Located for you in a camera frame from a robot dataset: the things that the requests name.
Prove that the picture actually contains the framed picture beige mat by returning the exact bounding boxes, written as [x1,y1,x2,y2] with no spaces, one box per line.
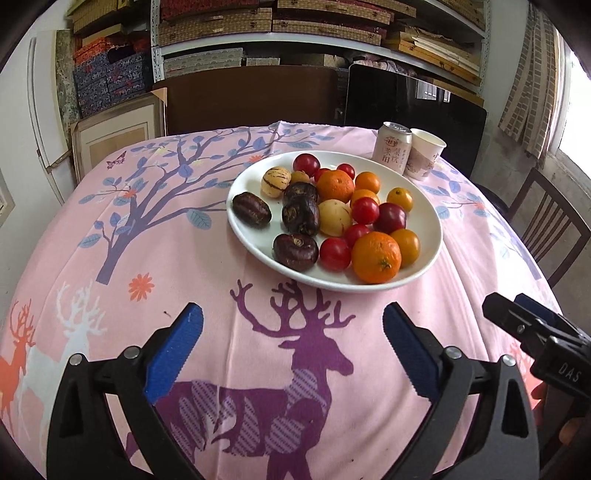
[71,87,168,183]

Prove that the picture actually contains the pale yellow pepino melon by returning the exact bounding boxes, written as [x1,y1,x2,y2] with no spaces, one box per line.
[260,167,291,199]

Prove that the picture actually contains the dark red plum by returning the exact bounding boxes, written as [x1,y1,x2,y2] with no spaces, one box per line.
[293,153,321,177]

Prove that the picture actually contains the pink beverage can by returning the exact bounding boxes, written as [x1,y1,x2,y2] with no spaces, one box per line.
[372,122,412,174]

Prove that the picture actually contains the beige patterned curtain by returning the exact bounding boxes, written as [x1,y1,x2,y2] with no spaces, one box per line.
[499,4,560,161]

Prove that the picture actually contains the striped pepino melon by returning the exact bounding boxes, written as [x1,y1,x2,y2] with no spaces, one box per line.
[318,200,353,237]

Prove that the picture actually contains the small brownish kumquat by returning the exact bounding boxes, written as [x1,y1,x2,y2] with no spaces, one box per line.
[290,171,311,184]

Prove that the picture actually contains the dark purple water caltrop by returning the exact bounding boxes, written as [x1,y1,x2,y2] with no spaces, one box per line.
[283,182,318,205]
[231,192,273,228]
[273,234,320,272]
[281,197,320,236]

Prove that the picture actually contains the wooden chair right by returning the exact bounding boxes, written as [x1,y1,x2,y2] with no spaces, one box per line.
[506,168,590,288]

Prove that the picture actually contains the person's right hand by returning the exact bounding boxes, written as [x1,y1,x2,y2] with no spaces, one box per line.
[530,382,591,446]

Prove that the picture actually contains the yellow-orange tangerine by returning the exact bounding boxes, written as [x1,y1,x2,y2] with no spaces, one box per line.
[387,187,414,213]

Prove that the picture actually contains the white metal shelf unit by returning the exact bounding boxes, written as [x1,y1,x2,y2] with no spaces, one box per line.
[149,1,491,94]

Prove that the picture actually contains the dark brown wooden board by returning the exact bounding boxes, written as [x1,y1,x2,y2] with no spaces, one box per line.
[153,65,348,135]

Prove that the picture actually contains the large orange front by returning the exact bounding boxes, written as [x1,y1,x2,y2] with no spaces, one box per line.
[391,229,421,268]

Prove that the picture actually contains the smooth orange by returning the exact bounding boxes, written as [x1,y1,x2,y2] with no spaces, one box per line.
[349,189,381,207]

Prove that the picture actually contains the white paper cup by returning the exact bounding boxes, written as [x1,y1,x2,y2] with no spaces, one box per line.
[404,128,447,180]

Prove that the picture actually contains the white oval plate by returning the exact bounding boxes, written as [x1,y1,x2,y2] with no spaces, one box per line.
[228,151,443,293]

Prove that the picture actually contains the small orange kumquat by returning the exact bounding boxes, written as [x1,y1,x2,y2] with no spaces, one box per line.
[355,171,382,194]

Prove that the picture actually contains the rough orange tangerine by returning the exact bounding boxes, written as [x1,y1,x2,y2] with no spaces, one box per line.
[317,170,355,203]

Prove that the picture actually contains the blue patterned fabric boxes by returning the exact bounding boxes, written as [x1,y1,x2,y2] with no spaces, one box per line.
[74,53,152,118]

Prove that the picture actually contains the dark purple water caltrop back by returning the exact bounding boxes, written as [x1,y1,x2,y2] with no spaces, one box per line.
[283,182,318,205]

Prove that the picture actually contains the large red plum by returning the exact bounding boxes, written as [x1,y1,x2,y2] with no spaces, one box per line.
[373,202,407,234]

